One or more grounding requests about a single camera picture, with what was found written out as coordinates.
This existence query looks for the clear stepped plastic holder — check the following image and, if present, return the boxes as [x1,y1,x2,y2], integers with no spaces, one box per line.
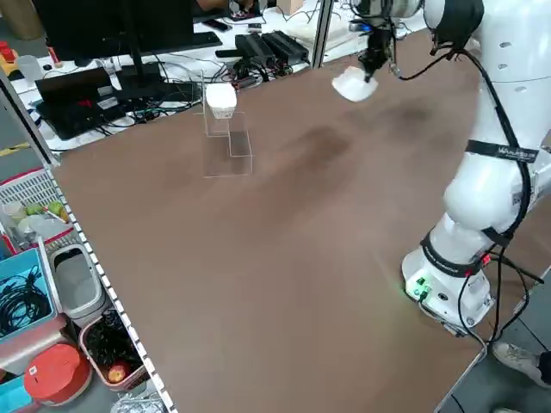
[191,68,255,180]

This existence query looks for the red apple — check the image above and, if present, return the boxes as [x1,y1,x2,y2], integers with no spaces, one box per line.
[107,363,131,385]

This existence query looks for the white grey waste bin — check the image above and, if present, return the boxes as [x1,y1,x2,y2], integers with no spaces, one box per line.
[49,243,108,328]

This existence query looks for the black computer monitor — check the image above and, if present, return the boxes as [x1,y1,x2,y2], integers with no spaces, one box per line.
[32,0,195,94]

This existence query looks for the brown cardboard box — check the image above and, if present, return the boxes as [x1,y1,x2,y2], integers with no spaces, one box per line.
[3,0,44,42]

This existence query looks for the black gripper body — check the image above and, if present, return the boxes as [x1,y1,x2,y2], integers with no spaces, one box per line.
[368,19,396,55]

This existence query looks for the white paper box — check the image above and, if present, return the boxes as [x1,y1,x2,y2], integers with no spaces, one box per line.
[205,83,238,121]
[331,66,380,103]

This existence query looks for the person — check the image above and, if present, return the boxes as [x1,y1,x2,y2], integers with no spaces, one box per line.
[492,342,551,391]

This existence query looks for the black smartphone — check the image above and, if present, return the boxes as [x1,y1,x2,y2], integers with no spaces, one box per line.
[201,17,233,34]

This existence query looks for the red round lidded container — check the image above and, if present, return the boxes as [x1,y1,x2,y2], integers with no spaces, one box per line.
[23,342,92,406]

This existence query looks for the tangled black desk cables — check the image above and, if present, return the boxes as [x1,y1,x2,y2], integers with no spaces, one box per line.
[92,53,285,130]

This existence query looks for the red yellow toy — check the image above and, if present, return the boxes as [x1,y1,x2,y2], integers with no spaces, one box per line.
[0,40,21,81]

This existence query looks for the crumpled silver foil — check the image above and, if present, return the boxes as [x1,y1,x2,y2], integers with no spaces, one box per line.
[110,389,169,413]

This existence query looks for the white lattice plastic basket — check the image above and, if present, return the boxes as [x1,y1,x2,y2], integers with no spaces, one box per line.
[0,167,74,255]

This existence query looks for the slotted aluminium table rail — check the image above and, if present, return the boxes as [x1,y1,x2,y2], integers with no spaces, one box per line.
[50,165,178,413]

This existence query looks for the black cable bundle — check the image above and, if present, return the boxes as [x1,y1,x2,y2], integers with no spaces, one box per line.
[88,311,139,371]
[0,264,49,339]

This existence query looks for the black keyboard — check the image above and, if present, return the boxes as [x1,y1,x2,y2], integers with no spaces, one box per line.
[192,30,224,49]

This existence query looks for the aluminium frame post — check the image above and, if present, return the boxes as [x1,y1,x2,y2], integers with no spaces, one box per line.
[0,68,62,169]
[310,0,336,70]

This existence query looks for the pink plastic bin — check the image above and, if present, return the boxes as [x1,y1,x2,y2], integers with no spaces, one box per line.
[78,308,151,393]

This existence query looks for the black base cable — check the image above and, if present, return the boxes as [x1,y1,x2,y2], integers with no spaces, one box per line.
[458,251,543,345]

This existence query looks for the translucent plastic cup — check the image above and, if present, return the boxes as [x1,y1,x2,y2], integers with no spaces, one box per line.
[16,54,44,83]

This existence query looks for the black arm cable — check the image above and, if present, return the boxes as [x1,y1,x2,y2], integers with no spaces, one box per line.
[389,40,535,255]

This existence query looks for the blue plastic bin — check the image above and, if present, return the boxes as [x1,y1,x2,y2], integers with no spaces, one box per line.
[0,247,59,345]

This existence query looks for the black power supply unit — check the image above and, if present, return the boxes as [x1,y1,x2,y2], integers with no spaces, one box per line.
[234,33,276,62]
[261,30,310,61]

